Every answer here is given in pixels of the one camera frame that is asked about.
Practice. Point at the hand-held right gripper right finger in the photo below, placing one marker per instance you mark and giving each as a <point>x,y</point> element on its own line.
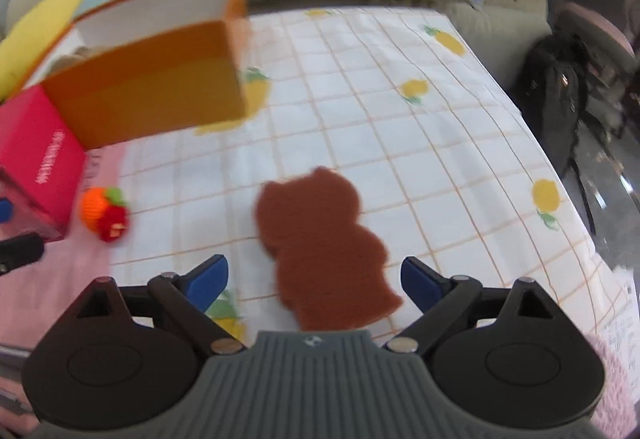
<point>422,284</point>

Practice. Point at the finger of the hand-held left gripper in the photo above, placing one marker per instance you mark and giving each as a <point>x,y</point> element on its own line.
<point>20,253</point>
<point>4,211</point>

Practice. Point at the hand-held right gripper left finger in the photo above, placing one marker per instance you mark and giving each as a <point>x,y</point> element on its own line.
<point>205,284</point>

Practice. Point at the brown bear-shaped sponge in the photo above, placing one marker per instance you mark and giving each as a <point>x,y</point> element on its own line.
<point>325,244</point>

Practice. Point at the orange cardboard box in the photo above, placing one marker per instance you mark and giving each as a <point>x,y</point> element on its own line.
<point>150,84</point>

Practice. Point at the red lid clear box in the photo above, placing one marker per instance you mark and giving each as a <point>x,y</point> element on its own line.
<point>40,154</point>

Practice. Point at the orange crocheted toy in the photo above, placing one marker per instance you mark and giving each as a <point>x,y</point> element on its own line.
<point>102,211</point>

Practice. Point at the yellow pillow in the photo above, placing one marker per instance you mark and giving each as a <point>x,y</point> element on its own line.
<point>30,44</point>

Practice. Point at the lemon print checked tablecloth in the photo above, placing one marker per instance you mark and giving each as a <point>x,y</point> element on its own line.
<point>375,119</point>

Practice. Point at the printed white paper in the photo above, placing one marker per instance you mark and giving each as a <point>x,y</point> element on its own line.
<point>620,314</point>

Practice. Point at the pink fuzzy cloth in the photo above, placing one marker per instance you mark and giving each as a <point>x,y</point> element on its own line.
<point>617,389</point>

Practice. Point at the black backpack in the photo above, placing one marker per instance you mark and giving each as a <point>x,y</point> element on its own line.
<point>552,89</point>

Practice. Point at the pink grey desk chair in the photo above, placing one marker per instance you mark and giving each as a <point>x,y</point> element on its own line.
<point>600,26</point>

